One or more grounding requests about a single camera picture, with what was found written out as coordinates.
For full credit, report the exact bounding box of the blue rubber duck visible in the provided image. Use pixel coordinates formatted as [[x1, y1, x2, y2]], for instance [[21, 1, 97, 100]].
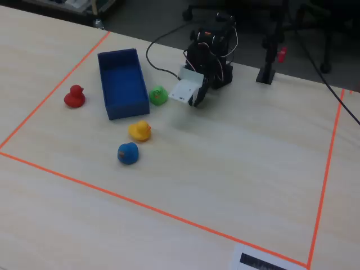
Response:
[[117, 142, 140, 166]]

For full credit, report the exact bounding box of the blue rectangular box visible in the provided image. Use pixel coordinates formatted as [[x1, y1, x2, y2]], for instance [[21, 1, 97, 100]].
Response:
[[97, 48, 151, 121]]

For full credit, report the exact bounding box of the black camera cable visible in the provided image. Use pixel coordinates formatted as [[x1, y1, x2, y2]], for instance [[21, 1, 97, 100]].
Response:
[[145, 21, 192, 79]]

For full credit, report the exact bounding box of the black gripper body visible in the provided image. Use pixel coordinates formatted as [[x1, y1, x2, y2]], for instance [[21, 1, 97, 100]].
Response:
[[184, 42, 219, 82]]

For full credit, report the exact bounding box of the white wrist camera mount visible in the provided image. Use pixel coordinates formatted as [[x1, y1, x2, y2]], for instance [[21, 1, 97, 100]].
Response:
[[168, 64, 205, 105]]

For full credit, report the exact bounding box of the red rubber duck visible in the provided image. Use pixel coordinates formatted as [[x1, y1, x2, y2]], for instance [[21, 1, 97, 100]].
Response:
[[64, 84, 86, 109]]

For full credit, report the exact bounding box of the long black cable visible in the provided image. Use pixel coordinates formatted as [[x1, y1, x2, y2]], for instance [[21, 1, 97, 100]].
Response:
[[285, 0, 360, 126]]

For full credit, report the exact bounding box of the white paper label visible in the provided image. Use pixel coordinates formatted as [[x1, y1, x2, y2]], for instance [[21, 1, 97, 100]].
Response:
[[230, 243, 308, 270]]

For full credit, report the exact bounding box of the orange tape strip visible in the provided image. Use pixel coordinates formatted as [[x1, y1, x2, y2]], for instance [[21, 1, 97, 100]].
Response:
[[0, 151, 309, 267], [0, 31, 111, 150], [307, 88, 345, 269]]

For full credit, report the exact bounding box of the black office chair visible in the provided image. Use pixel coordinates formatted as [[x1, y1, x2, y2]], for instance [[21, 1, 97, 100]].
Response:
[[296, 0, 354, 74]]

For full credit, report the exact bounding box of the black camera stand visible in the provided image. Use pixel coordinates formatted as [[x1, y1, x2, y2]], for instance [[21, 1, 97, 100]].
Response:
[[255, 0, 291, 85]]

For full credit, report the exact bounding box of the red clamp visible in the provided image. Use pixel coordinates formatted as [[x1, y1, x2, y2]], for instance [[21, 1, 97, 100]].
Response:
[[277, 47, 289, 64]]

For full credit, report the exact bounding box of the yellow rubber duck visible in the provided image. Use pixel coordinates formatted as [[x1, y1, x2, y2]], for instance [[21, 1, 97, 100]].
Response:
[[128, 120, 152, 142]]

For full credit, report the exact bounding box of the green rubber duck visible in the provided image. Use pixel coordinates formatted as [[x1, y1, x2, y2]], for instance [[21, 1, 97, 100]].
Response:
[[148, 85, 169, 107]]

